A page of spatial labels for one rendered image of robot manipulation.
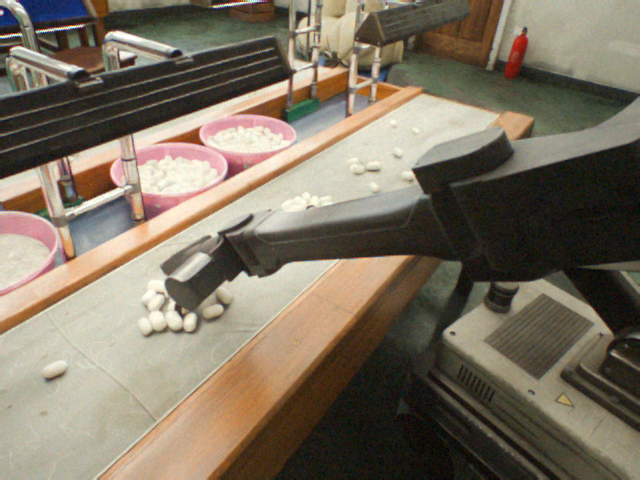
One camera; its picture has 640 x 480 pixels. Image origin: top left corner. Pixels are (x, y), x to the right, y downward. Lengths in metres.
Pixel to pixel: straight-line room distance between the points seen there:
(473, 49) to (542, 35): 0.68
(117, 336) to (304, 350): 0.29
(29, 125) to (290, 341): 0.44
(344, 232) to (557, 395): 0.84
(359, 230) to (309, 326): 0.35
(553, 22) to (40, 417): 5.25
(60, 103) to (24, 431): 0.41
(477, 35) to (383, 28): 4.47
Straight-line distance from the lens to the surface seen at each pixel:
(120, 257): 0.93
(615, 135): 0.31
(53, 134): 0.63
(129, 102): 0.68
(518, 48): 5.38
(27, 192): 1.18
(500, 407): 1.22
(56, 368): 0.77
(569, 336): 1.35
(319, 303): 0.79
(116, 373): 0.76
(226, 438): 0.64
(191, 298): 0.65
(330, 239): 0.47
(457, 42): 5.76
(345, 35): 4.11
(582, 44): 5.43
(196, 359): 0.75
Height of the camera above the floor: 1.31
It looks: 35 degrees down
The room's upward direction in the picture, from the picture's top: 5 degrees clockwise
